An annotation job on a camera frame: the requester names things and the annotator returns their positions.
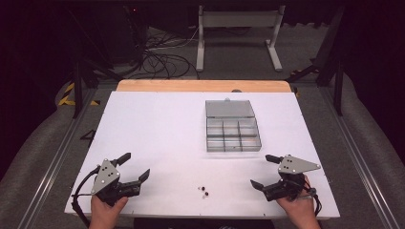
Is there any clear plastic compartment box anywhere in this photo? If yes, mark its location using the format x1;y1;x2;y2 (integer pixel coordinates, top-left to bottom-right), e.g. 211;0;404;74
204;97;263;153

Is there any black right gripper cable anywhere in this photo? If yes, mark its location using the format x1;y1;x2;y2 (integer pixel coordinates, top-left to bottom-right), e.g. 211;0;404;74
306;187;323;218

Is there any person's left hand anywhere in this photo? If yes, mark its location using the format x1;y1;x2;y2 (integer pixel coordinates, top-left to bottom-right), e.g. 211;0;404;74
89;194;130;229

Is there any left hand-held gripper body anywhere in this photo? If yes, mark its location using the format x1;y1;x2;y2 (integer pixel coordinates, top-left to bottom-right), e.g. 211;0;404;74
91;158;142;207

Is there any person's right hand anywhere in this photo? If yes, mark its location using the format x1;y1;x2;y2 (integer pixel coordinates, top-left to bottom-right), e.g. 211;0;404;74
275;175;321;229

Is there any black metal stand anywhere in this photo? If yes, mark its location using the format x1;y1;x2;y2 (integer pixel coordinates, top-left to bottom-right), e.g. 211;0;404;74
286;6;348;117

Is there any black tripod stand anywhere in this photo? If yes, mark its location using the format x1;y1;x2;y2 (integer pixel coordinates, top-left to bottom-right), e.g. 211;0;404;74
67;9;123;119

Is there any yellow black floor tape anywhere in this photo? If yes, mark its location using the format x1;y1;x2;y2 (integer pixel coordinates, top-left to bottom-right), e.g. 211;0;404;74
57;82;101;107

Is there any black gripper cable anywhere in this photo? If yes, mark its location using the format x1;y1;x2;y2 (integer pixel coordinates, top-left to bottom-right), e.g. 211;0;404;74
306;187;323;218
71;164;101;229

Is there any wooden table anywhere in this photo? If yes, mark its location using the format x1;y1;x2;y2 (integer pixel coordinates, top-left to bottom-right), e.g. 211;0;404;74
116;79;292;94

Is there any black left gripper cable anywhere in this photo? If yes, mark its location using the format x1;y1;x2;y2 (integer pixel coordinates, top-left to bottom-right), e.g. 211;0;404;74
71;164;101;229

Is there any white table board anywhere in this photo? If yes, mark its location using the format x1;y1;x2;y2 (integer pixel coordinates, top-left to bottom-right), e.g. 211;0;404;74
64;91;341;220

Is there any small black triangle frame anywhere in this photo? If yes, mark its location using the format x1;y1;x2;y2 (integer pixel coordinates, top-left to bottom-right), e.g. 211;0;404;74
79;129;96;148

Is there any metal floor rail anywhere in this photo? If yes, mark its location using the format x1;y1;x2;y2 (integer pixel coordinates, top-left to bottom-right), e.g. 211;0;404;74
319;86;397;229
17;88;98;229

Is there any bundle of black floor cables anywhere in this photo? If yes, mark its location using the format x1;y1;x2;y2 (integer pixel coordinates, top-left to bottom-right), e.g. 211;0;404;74
126;27;201;80

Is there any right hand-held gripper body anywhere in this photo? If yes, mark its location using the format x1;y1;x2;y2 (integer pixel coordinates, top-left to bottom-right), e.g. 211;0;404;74
263;154;322;202

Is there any white metal stand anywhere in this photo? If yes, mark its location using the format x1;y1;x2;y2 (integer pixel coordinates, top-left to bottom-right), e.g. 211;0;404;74
195;4;287;73

